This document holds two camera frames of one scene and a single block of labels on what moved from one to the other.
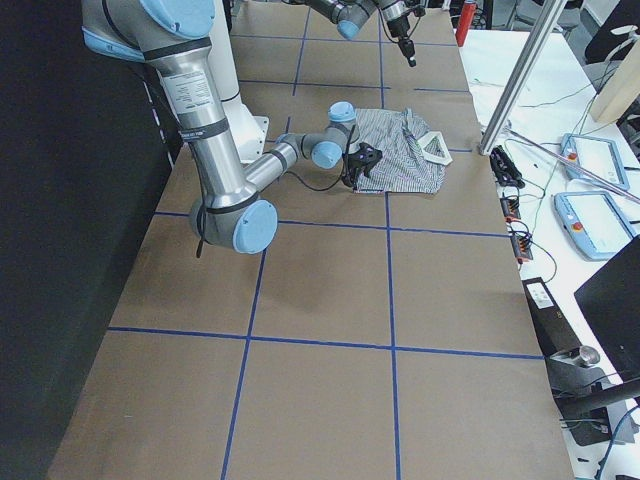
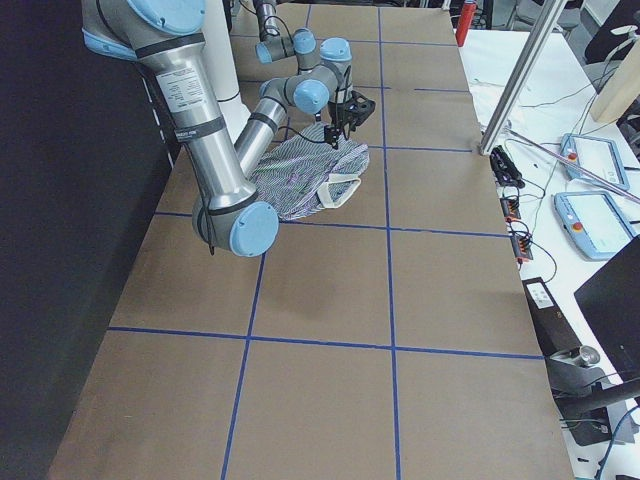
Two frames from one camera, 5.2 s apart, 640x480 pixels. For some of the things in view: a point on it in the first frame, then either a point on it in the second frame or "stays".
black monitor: (610, 301) stays
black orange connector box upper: (510, 208) stays
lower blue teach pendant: (592, 223) stays
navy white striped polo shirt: (414, 155) to (302, 172)
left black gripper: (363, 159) to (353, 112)
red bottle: (464, 22) stays
